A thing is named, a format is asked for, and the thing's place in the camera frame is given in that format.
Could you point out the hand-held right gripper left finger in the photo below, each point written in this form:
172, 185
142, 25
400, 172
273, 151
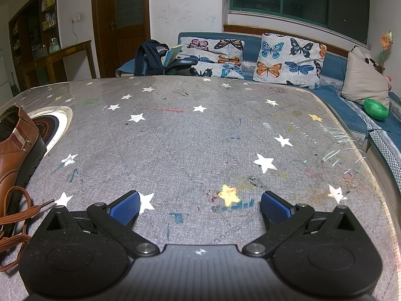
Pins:
125, 208

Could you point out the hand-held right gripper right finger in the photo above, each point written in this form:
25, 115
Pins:
275, 208

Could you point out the brown shoelace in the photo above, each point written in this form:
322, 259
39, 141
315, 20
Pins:
17, 214

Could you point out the brown leather shoe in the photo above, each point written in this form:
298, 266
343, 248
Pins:
12, 160

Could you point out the grey star-print tablecloth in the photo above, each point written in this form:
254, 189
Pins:
203, 147

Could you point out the round built-in induction cooktop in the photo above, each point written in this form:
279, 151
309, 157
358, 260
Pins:
51, 125

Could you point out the butterfly print cushion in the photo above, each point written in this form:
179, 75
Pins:
288, 59
206, 56

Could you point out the dark blue backpack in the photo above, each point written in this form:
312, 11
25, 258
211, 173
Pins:
150, 56

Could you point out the beige cushion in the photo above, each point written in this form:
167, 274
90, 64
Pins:
363, 81

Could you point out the brown wooden door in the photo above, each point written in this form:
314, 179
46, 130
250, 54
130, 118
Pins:
125, 47

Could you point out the light blue book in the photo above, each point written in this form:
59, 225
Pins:
174, 53

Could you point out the blue sofa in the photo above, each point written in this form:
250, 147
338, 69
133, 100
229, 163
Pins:
250, 47

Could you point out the wooden side table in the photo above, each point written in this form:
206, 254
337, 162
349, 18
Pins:
72, 48

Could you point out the pink toy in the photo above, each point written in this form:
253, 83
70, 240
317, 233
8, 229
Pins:
389, 81

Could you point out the panda plush toy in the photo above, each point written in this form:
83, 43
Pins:
368, 59

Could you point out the small glass jar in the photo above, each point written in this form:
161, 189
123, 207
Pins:
43, 51

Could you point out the large glass jar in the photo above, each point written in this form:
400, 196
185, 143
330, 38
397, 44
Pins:
54, 45

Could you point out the orange paper flower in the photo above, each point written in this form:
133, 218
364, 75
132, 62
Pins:
387, 39

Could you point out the wooden shelf cabinet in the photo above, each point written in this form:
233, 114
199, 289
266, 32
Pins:
31, 22

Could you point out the white wall socket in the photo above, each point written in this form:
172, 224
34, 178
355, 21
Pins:
75, 18

